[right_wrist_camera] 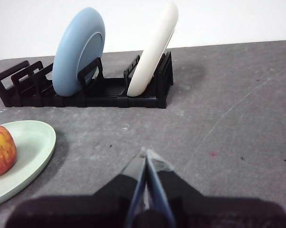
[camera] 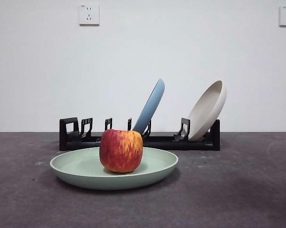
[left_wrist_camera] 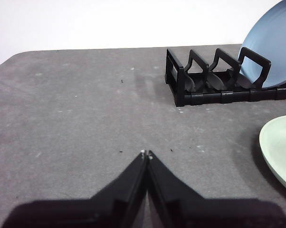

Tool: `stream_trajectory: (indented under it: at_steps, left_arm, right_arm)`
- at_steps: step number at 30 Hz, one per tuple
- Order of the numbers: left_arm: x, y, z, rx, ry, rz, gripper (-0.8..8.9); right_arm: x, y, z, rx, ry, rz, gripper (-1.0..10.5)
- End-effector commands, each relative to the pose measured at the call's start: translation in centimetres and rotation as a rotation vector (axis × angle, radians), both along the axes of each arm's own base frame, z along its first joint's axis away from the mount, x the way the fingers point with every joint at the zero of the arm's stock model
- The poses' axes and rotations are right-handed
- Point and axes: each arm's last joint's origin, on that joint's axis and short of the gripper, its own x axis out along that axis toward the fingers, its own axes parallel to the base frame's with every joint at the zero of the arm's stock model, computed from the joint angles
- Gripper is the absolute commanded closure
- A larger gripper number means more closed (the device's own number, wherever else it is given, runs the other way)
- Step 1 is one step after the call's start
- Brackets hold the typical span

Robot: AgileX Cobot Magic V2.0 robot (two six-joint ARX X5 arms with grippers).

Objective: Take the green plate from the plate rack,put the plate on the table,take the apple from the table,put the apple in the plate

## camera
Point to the red yellow apple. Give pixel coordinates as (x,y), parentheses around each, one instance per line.
(121,150)

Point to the pale green plate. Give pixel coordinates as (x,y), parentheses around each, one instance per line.
(74,171)

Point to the pale blue plate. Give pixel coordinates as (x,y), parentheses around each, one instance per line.
(150,107)

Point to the black plate rack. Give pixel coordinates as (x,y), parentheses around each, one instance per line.
(181,144)

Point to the beige plate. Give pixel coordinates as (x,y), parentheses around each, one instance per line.
(209,107)

